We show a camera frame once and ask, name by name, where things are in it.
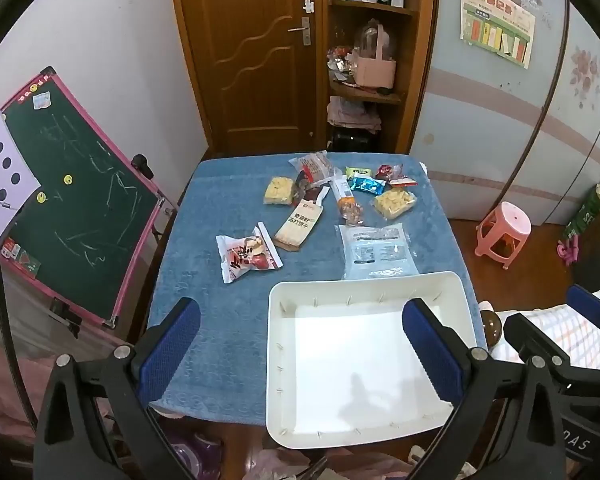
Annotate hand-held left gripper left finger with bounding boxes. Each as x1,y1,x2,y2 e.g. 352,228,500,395
32,296,202,480

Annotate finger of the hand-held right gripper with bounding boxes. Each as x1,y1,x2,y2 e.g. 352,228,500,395
566,284,600,331
502,312,572,367

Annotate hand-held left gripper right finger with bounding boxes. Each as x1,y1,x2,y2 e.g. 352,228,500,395
401,298,566,480

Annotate white plastic tray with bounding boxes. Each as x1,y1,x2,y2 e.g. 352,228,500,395
266,271,478,450

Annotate white red-printed snack bag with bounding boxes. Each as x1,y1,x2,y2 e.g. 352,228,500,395
216,221,284,285

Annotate beige cracker pack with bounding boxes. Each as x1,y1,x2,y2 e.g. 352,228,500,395
272,199,326,252

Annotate small yellow cracker pack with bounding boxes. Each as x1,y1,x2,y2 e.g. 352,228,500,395
263,175,296,207

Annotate red-edged dark snack packet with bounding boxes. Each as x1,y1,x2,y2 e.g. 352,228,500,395
294,172,326,206

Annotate checkered cloth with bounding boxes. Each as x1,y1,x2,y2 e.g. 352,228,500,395
495,290,600,366

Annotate brown ball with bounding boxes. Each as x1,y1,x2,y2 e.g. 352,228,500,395
480,310,504,347

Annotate blue textured towel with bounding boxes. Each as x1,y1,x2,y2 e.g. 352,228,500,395
147,152,476,428

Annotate pink toy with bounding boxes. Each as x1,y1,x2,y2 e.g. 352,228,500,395
557,240,581,266

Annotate green packet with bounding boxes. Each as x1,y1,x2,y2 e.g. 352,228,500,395
562,185,600,241

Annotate pink plastic stool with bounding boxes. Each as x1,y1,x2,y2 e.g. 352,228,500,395
475,201,532,270

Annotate large clear pale-blue pouch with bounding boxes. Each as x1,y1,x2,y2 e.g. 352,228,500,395
336,222,421,281

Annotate clear yellow chips pack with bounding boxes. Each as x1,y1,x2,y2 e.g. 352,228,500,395
371,187,419,221

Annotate blue candy packet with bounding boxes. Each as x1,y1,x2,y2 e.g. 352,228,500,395
351,176,387,194

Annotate long white orange snack packet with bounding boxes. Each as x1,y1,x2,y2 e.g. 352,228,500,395
329,172,366,226

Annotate floral wardrobe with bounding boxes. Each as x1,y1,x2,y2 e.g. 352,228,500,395
410,0,600,226

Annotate large clear cracker bag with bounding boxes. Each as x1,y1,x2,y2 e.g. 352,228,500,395
288,151,335,186

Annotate black suitcase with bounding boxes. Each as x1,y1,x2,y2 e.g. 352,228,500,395
330,125,381,153

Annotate white perforated board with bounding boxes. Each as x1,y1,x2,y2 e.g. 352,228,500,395
0,101,41,241

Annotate folded pink clothes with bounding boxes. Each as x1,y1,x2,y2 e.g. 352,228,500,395
327,97,383,133

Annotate pink basket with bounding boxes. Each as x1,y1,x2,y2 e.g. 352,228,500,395
355,20,398,88

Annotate wooden shelf unit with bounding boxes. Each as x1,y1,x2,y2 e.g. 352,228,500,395
322,0,441,156

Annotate wooden door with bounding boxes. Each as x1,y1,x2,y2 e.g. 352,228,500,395
167,0,331,153

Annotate green chalkboard pink frame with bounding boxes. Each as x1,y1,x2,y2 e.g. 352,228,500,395
0,66,178,328

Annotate black cable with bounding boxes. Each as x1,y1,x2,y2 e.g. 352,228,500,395
0,217,37,431

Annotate wall poster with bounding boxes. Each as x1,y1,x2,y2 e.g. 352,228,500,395
460,0,537,68

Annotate metal door handle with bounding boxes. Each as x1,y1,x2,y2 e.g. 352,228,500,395
287,16,312,47

